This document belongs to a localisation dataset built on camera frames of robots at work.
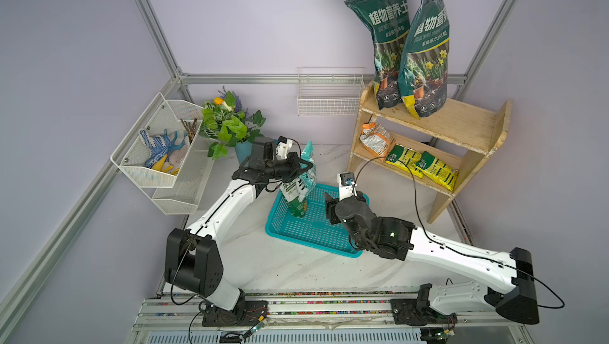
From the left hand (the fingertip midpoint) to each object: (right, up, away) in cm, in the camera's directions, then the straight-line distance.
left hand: (314, 165), depth 77 cm
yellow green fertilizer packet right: (+43, -2, +3) cm, 43 cm away
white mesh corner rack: (-39, -4, -11) cm, 41 cm away
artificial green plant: (-32, +17, +6) cm, 37 cm away
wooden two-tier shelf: (+51, +6, +14) cm, 53 cm away
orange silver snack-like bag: (+24, +10, +10) cm, 28 cm away
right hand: (+7, -10, -5) cm, 13 cm away
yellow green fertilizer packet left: (+35, +4, +9) cm, 37 cm away
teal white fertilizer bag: (-2, +3, +1) cm, 4 cm away
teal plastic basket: (+1, -25, +16) cm, 30 cm away
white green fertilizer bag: (-7, -10, +11) cm, 16 cm away
